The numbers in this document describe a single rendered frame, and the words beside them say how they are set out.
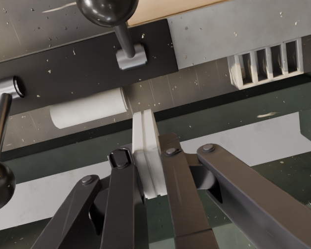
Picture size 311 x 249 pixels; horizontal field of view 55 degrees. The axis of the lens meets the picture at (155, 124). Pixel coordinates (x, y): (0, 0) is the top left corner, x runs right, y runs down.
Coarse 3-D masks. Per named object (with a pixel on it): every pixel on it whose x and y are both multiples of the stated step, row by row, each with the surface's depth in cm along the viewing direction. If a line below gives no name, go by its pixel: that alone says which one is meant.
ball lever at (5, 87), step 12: (0, 84) 27; (12, 84) 27; (0, 96) 27; (12, 96) 27; (0, 108) 26; (0, 120) 25; (0, 132) 24; (0, 144) 24; (0, 168) 21; (0, 180) 20; (12, 180) 21; (0, 192) 20; (12, 192) 21; (0, 204) 21
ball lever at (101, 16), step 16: (80, 0) 16; (96, 0) 16; (112, 0) 16; (128, 0) 16; (96, 16) 17; (112, 16) 17; (128, 16) 17; (128, 32) 23; (128, 48) 25; (128, 64) 27; (144, 64) 28
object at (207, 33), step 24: (240, 0) 28; (264, 0) 28; (288, 0) 28; (168, 24) 28; (192, 24) 28; (216, 24) 28; (240, 24) 28; (264, 24) 29; (288, 24) 29; (48, 48) 30; (192, 48) 29; (216, 48) 29; (240, 48) 29
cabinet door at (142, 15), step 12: (144, 0) 29; (156, 0) 29; (168, 0) 29; (180, 0) 29; (192, 0) 29; (204, 0) 29; (216, 0) 30; (144, 12) 29; (156, 12) 30; (168, 12) 30; (180, 12) 30; (132, 24) 30
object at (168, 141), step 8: (160, 136) 19; (168, 136) 19; (176, 136) 18; (160, 144) 18; (168, 144) 18; (176, 144) 17; (184, 152) 16; (192, 160) 15; (192, 168) 15; (200, 168) 15; (200, 176) 15; (208, 176) 15; (200, 184) 15; (208, 184) 15; (216, 184) 15
